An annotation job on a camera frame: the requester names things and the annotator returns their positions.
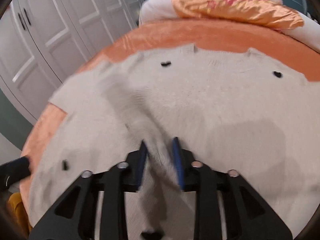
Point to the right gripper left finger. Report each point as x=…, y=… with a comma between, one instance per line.
x=73, y=214

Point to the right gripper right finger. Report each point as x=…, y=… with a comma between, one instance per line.
x=225, y=198

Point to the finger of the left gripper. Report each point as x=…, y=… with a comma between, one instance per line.
x=13, y=172

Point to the white sweater with black hearts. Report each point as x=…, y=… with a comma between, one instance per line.
x=243, y=111

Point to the yellow garment of operator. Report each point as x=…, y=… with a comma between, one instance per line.
x=18, y=213

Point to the white panelled wardrobe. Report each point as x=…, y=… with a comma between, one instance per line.
x=45, y=41

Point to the orange plush bed cover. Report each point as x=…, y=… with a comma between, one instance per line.
x=220, y=35

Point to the orange satin floral pillow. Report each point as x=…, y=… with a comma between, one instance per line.
x=269, y=13

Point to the white pillow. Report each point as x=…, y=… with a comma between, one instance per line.
x=153, y=10

